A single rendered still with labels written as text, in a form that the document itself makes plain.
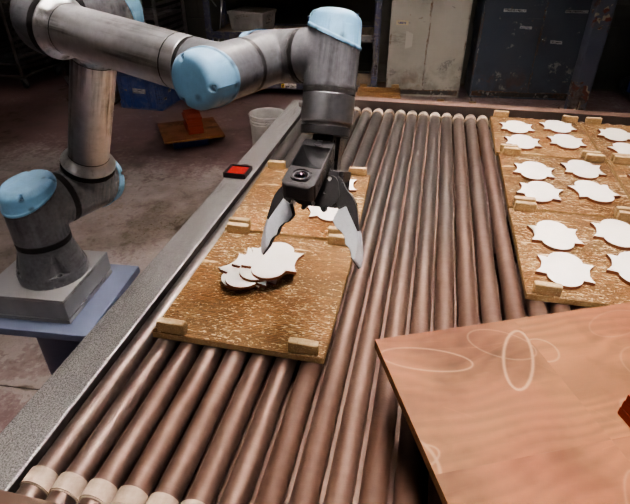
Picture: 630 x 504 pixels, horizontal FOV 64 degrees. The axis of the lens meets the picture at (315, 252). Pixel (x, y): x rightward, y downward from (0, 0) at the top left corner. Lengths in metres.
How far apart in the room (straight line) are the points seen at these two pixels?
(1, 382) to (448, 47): 4.96
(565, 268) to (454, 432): 0.66
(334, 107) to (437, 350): 0.41
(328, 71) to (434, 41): 5.14
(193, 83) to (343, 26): 0.21
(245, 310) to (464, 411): 0.51
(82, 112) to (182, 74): 0.49
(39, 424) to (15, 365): 1.61
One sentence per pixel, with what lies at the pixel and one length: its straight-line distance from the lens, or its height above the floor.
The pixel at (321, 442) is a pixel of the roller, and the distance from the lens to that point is 0.87.
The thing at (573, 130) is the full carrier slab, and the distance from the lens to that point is 2.25.
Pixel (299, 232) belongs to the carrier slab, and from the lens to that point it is 1.33.
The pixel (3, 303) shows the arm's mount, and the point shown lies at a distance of 1.31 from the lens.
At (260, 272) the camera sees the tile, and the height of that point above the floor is 0.98.
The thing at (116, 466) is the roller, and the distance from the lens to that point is 0.90.
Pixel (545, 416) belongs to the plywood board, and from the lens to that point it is 0.81.
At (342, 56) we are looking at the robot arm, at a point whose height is 1.47.
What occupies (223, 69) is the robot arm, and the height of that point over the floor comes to 1.47.
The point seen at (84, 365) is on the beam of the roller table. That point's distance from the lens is 1.07.
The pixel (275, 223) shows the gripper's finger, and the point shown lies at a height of 1.25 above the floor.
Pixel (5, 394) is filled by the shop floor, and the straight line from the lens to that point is 2.49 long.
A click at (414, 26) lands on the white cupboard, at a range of 5.80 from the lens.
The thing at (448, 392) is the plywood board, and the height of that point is 1.04.
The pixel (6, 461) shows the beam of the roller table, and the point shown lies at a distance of 0.98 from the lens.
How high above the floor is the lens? 1.62
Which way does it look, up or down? 33 degrees down
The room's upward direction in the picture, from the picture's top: straight up
